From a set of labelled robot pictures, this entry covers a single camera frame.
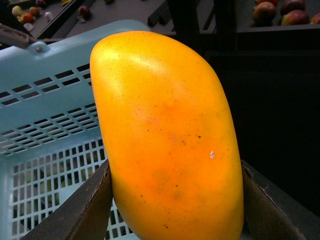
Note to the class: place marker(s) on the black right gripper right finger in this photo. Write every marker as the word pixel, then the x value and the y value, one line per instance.
pixel 271 214

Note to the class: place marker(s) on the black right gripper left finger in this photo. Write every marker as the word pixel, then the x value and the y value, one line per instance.
pixel 84 215

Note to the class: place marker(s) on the light blue plastic basket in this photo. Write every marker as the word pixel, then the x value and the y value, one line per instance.
pixel 50 140

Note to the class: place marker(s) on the yellow mango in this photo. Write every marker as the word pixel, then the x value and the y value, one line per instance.
pixel 169 137

